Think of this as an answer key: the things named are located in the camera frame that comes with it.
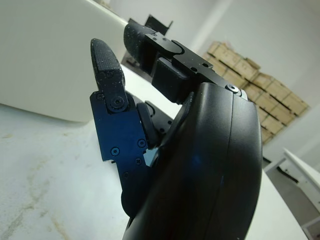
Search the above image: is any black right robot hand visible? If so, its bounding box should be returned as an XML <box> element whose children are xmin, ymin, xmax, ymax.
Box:
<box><xmin>89</xmin><ymin>21</ymin><xmax>263</xmax><ymax>240</ymax></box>

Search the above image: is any cream white two-slot toaster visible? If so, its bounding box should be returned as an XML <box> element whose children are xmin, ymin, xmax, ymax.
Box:
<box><xmin>0</xmin><ymin>0</ymin><xmax>130</xmax><ymax>123</ymax></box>

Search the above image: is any wooden crate stack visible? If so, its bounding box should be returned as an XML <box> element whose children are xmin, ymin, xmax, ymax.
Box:
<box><xmin>203</xmin><ymin>41</ymin><xmax>311</xmax><ymax>146</ymax></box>

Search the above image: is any white side table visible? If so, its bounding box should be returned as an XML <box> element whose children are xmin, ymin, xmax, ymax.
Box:
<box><xmin>264</xmin><ymin>147</ymin><xmax>320</xmax><ymax>231</ymax></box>

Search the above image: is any black open frame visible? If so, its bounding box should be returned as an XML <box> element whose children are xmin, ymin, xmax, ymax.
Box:
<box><xmin>144</xmin><ymin>14</ymin><xmax>174</xmax><ymax>36</ymax></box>

